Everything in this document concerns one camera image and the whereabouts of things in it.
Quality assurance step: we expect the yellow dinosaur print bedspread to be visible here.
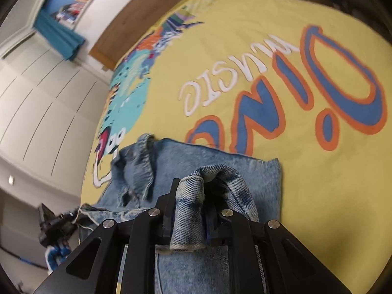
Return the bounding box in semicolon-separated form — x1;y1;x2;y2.
81;0;391;293

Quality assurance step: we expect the wooden headboard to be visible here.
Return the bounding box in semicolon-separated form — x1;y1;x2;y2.
88;0;181;70

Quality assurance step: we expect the blue denim jacket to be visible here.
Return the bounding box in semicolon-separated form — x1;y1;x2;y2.
77;134;282;293

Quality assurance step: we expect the white panelled wardrobe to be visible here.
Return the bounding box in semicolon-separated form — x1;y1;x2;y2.
1;35;108;196

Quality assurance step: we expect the teal left curtain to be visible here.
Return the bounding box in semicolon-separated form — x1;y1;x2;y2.
34;9;85;61

